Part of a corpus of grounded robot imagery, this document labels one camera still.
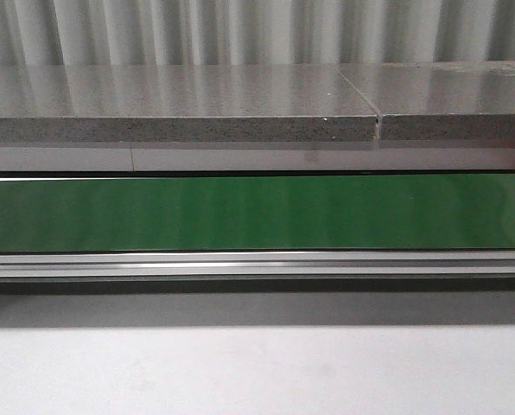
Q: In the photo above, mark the aluminium conveyor side rail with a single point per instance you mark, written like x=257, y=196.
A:
x=254, y=266

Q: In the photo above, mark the grey stone slab right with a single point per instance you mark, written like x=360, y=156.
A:
x=440, y=101

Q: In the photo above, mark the white pleated curtain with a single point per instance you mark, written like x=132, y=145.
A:
x=250, y=32

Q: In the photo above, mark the grey stone counter slab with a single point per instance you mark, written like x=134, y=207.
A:
x=177, y=104

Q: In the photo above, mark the green conveyor belt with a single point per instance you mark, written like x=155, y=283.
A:
x=220, y=213

